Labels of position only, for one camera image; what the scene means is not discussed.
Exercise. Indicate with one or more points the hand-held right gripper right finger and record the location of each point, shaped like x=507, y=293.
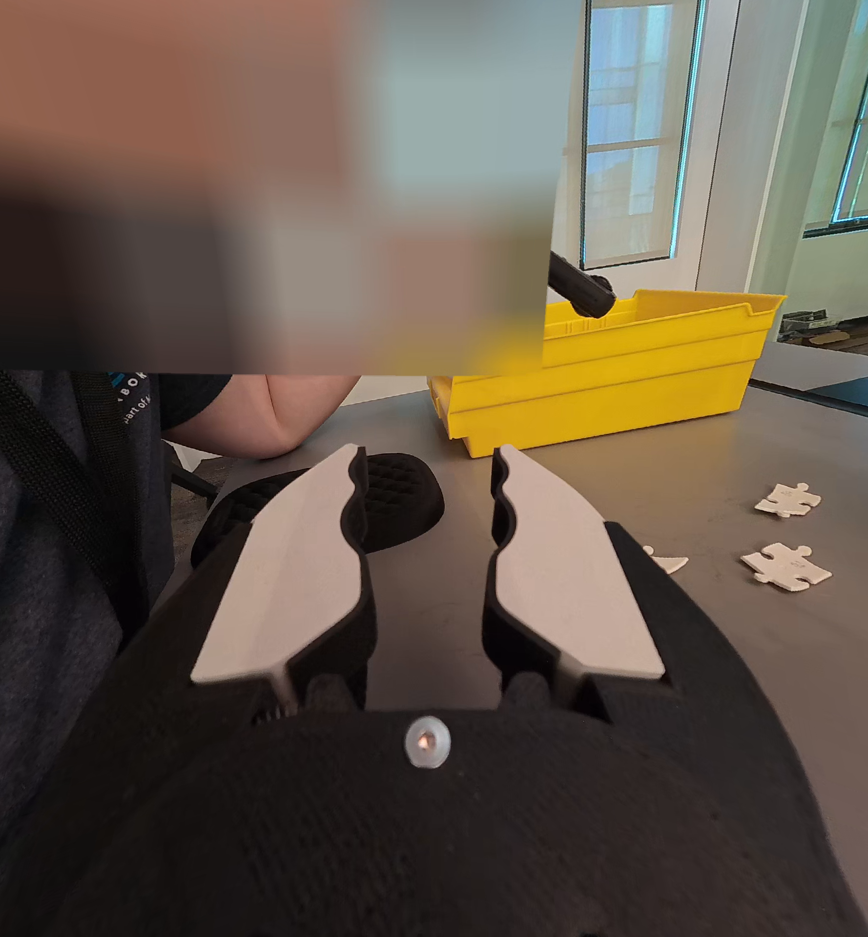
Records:
x=573, y=593

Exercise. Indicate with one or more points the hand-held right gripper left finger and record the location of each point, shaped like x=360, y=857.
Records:
x=287, y=585

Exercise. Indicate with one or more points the small puzzle piece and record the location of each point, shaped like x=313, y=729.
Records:
x=785, y=566
x=667, y=562
x=787, y=500

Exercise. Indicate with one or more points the yellow plastic bin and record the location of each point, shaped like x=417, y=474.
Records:
x=610, y=388

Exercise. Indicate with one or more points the person's left forearm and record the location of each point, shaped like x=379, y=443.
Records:
x=273, y=417

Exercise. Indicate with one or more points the black textured wrist rest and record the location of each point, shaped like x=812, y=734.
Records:
x=405, y=498

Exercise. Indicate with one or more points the large paned window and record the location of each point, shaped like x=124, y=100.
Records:
x=639, y=132

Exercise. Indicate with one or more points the small dark tray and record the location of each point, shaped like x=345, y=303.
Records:
x=807, y=326

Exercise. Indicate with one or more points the tall glass window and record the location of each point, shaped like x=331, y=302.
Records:
x=866, y=110

